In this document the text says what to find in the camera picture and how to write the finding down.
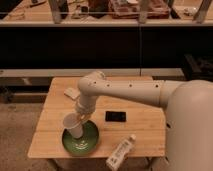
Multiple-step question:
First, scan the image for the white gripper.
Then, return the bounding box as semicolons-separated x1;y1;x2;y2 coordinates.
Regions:
75;94;98;123

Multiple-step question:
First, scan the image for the green ceramic bowl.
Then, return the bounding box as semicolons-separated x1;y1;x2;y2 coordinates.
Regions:
61;120;99;157

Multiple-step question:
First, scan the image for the white rectangular block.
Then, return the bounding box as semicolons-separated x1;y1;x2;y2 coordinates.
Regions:
64;88;80;100

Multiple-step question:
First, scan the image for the wooden table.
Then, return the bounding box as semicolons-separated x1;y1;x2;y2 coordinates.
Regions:
28;77;165;159

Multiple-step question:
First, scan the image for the black equipment right background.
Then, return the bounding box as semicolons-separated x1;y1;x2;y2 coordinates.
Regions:
182;54;213;82

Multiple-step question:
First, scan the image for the black rectangular device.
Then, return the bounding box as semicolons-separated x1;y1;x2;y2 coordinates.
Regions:
105;111;126;122

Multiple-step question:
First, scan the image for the long wooden workbench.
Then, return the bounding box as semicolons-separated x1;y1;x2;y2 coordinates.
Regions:
0;0;213;27

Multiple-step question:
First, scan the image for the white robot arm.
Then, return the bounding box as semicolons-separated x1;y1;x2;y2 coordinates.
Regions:
76;71;213;171

